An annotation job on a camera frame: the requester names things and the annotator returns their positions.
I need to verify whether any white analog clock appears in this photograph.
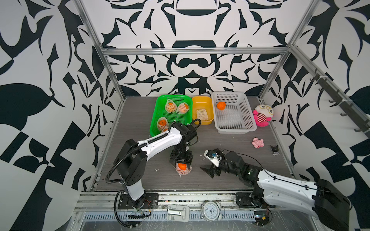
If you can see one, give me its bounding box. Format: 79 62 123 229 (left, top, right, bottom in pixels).
201 201 222 222

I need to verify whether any white perforated plastic basket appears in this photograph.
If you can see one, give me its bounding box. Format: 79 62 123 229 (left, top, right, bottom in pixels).
211 91 257 134

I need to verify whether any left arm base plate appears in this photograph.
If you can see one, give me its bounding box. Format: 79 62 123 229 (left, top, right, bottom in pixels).
118 193 159 209

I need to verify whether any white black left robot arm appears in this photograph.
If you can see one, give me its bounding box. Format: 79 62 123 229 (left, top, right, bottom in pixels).
105 119 201 229

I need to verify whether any pink white plush doll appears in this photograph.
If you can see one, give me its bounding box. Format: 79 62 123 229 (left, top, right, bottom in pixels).
252 105 274 127

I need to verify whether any green plastic basket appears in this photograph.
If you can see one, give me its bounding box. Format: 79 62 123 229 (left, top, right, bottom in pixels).
149 95 193 137

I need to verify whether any orange being unwrapped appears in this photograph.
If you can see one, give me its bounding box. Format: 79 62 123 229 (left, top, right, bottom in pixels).
216 102 226 111

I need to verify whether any small circuit board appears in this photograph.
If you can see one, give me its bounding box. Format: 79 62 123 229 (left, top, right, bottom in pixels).
253 211 271 227

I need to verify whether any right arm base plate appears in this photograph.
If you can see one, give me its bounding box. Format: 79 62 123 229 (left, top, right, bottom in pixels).
236 192 270 209

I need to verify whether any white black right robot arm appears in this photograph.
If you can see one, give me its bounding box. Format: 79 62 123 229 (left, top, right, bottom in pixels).
203 149 351 231

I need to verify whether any small pink pig toy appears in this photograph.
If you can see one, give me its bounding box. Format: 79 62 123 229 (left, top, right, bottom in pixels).
251 137 265 148

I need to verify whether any small black figurine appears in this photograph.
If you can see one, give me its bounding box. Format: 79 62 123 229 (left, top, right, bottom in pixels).
270 145 280 156

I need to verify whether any white foam net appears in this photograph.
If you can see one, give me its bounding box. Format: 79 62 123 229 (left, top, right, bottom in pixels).
196 108 209 121

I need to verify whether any white rectangular device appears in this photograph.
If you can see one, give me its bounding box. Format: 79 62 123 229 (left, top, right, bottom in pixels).
166 205 190 222

